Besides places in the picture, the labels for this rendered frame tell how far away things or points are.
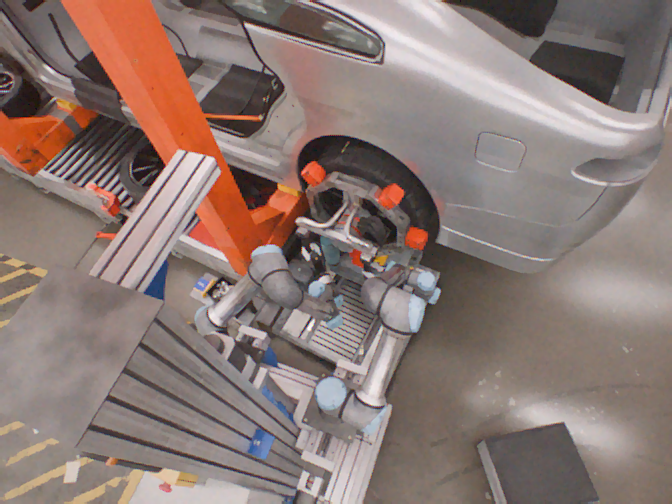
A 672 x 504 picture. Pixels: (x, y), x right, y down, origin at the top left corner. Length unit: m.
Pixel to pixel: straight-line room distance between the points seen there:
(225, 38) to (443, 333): 2.44
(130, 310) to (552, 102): 1.32
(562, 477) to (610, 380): 0.79
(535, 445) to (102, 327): 2.04
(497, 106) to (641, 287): 2.05
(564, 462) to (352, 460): 1.03
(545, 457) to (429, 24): 1.92
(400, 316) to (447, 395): 1.31
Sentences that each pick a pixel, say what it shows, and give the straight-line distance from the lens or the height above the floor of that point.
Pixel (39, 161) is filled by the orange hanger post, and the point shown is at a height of 0.58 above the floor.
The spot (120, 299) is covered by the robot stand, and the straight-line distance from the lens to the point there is 0.85.
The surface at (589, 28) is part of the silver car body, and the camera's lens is 3.40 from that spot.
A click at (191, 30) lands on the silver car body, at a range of 3.63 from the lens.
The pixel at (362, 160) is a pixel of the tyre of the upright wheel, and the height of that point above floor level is 1.18.
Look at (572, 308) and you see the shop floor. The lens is 3.13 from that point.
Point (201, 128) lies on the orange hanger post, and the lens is 1.76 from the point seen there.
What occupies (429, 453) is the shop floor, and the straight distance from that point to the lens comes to 2.71.
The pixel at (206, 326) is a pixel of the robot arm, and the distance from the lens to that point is 1.91.
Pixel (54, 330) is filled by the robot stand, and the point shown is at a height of 2.03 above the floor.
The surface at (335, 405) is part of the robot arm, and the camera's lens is 1.68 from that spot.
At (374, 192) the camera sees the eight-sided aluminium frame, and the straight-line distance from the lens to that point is 1.99.
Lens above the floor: 2.68
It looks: 59 degrees down
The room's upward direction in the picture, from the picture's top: 12 degrees counter-clockwise
